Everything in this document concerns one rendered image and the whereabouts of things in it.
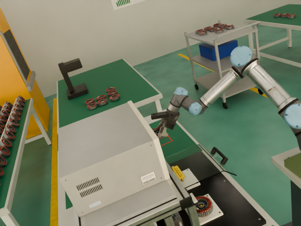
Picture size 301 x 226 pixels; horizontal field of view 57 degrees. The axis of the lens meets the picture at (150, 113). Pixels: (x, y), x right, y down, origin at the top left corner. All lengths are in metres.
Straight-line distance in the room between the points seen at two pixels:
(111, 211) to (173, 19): 5.97
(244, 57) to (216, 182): 0.69
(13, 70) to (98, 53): 2.38
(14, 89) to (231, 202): 3.82
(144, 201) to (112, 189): 0.13
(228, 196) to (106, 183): 0.70
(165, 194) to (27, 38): 5.56
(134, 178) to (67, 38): 5.40
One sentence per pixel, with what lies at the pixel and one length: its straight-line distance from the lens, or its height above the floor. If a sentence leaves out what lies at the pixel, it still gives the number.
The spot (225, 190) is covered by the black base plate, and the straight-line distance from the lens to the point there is 1.58.
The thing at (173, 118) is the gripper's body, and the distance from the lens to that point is 1.77.
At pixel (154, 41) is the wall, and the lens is 6.70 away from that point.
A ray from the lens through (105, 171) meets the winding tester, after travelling 1.08.
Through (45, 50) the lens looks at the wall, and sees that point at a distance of 6.39.
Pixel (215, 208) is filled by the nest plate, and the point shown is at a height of 0.78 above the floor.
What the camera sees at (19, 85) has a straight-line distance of 4.66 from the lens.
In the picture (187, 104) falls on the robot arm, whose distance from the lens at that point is 1.66.
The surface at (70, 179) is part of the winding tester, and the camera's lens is 1.08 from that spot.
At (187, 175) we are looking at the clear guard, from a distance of 1.25.
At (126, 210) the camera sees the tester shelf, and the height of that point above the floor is 1.11.
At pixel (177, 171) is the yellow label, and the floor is 1.07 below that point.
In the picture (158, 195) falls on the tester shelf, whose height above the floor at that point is 1.11.
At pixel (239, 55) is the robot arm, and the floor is 1.36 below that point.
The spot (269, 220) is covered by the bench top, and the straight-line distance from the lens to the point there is 1.47.
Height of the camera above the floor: 1.88
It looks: 27 degrees down
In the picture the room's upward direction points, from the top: 16 degrees counter-clockwise
